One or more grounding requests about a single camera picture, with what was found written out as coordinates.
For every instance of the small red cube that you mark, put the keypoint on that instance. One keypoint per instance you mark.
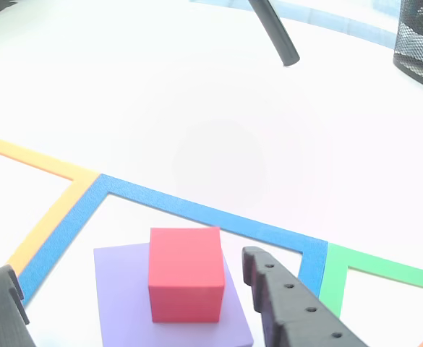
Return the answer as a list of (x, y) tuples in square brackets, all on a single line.
[(186, 264)]

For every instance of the large purple cube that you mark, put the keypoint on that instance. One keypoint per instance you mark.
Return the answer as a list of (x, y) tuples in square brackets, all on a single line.
[(124, 296)]

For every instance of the grey metal rod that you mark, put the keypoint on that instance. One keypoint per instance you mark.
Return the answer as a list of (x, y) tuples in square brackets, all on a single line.
[(276, 30)]

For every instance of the black mesh pen holder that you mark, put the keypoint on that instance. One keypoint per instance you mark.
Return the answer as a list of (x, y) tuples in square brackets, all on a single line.
[(421, 43)]

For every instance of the green square frame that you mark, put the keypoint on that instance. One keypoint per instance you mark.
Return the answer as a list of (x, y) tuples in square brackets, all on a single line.
[(334, 274)]

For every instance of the orange square frame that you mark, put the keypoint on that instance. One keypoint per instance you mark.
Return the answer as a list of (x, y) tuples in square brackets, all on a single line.
[(52, 213)]

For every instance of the blue square frame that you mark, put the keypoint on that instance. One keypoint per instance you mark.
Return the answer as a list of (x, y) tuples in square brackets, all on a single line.
[(73, 224)]

